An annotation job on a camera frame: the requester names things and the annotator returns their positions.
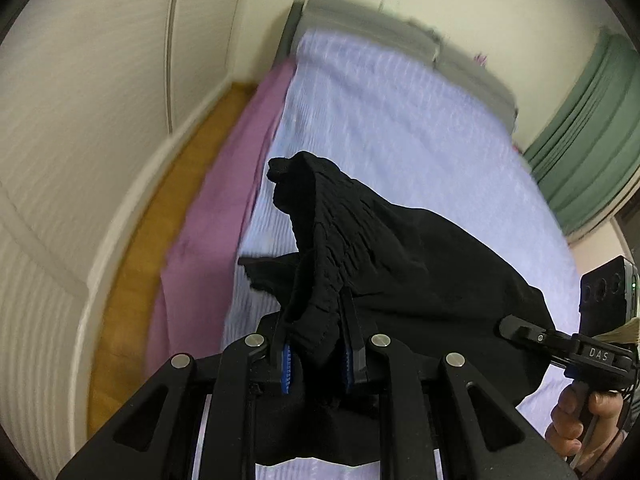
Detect bed with purple cover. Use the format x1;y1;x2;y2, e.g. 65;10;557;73
222;27;597;480

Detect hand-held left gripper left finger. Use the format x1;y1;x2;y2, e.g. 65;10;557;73
55;320;301;480

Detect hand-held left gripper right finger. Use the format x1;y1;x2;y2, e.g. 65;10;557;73
339;290;580;480

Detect green curtain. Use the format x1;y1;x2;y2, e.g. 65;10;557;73
521;29;640;239

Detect person's right hand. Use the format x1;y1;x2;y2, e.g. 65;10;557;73
544;382;628;467

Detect white louvered wardrobe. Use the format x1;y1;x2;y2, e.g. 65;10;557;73
0;0;252;463

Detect black pants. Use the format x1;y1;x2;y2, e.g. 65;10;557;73
237;150;558;467

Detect grey upholstered headboard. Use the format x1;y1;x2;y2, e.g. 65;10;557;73
276;0;519;133

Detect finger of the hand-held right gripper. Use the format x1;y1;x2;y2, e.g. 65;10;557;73
498;313;581;363

